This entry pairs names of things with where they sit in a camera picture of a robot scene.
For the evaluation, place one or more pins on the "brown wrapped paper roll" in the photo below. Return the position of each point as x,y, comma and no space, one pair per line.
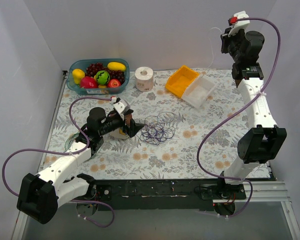
120,132

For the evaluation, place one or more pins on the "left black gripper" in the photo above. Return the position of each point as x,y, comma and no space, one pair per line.
127,122

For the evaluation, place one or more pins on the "red toy apple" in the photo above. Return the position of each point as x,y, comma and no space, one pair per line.
114,83

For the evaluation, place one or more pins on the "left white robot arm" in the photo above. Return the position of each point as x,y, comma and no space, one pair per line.
42,194

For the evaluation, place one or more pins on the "toy watermelon ball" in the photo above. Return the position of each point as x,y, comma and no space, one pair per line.
102,77

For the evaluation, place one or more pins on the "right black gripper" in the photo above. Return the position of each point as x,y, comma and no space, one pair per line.
225,43

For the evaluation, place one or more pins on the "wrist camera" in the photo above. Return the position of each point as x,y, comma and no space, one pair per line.
239,21
120,105

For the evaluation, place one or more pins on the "white toilet paper roll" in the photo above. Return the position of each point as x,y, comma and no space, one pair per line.
144,79

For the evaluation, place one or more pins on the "yellow toy mango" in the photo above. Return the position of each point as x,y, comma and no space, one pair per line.
116,66

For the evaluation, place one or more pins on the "dark red toy grapes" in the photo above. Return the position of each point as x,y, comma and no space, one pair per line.
93,68

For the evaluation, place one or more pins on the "yellow plastic bin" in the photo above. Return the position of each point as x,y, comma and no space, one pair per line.
178,82

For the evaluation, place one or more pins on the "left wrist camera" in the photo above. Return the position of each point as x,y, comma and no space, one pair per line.
120,105

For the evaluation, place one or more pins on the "white plastic bin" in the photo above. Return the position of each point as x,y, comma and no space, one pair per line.
198,91

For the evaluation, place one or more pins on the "floral table mat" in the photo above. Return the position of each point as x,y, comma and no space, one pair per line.
196,150

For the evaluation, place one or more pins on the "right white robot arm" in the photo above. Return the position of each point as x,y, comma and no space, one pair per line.
264,138

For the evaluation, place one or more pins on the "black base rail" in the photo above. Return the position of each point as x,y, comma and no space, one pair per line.
162,194

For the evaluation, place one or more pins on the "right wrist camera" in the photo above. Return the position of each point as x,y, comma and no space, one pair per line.
239,21

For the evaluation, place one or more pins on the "yellow toy pear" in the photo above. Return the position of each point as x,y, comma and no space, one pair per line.
78,75

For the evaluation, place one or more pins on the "aluminium frame rail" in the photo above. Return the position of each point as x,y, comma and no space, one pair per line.
264,191

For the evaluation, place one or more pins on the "teal fruit basket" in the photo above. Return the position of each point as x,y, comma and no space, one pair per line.
83,64

